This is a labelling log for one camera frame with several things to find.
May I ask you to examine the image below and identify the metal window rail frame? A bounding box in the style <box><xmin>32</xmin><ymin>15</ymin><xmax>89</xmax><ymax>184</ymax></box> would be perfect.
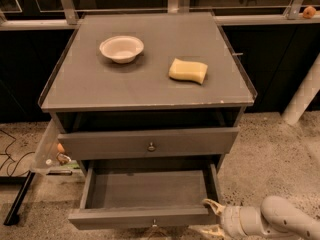
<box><xmin>0</xmin><ymin>0</ymin><xmax>320</xmax><ymax>30</ymax></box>

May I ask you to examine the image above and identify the white diagonal post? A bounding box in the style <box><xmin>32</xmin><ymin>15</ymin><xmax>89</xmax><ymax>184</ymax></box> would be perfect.
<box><xmin>282</xmin><ymin>53</ymin><xmax>320</xmax><ymax>125</ymax></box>

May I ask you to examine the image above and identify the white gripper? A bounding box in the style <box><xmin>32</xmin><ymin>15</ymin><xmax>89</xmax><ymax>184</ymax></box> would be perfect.
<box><xmin>202</xmin><ymin>199</ymin><xmax>263</xmax><ymax>240</ymax></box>

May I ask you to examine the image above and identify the grey drawer cabinet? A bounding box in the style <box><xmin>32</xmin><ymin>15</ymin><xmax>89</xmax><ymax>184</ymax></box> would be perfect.
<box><xmin>37</xmin><ymin>11</ymin><xmax>258</xmax><ymax>172</ymax></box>

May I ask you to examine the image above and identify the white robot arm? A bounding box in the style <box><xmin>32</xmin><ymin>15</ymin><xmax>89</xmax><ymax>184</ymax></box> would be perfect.
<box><xmin>202</xmin><ymin>196</ymin><xmax>320</xmax><ymax>240</ymax></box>

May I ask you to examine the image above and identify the black floor cable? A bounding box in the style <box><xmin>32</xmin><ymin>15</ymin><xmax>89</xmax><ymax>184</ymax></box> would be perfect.
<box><xmin>0</xmin><ymin>129</ymin><xmax>36</xmax><ymax>178</ymax></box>

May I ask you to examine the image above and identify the orange fruit on rail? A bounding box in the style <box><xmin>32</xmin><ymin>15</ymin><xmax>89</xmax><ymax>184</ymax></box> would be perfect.
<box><xmin>302</xmin><ymin>6</ymin><xmax>316</xmax><ymax>19</ymax></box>

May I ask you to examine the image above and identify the black metal floor bar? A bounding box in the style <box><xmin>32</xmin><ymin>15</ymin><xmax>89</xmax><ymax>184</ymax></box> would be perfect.
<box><xmin>0</xmin><ymin>171</ymin><xmax>35</xmax><ymax>226</ymax></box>

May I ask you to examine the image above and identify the grey drawer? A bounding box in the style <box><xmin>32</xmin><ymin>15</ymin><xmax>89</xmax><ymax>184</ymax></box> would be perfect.
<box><xmin>58</xmin><ymin>127</ymin><xmax>239</xmax><ymax>160</ymax></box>
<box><xmin>69</xmin><ymin>159</ymin><xmax>219</xmax><ymax>230</ymax></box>

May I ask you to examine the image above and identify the grey top drawer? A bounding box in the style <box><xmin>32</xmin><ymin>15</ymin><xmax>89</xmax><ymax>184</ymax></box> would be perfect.
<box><xmin>58</xmin><ymin>127</ymin><xmax>239</xmax><ymax>160</ymax></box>

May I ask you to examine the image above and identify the clear plastic side bin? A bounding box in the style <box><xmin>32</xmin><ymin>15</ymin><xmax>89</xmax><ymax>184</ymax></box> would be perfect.
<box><xmin>31</xmin><ymin>121</ymin><xmax>80</xmax><ymax>176</ymax></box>

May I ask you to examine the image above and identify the white paper bowl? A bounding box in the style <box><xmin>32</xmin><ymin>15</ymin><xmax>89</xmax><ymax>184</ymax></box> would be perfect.
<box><xmin>99</xmin><ymin>36</ymin><xmax>144</xmax><ymax>64</ymax></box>

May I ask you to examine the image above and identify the orange ball in bin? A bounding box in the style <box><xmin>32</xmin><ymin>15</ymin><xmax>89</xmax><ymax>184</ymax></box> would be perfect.
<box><xmin>57</xmin><ymin>143</ymin><xmax>65</xmax><ymax>153</ymax></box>

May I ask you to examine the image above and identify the yellow sponge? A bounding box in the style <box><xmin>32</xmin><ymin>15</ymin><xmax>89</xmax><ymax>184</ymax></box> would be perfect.
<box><xmin>168</xmin><ymin>58</ymin><xmax>208</xmax><ymax>85</ymax></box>

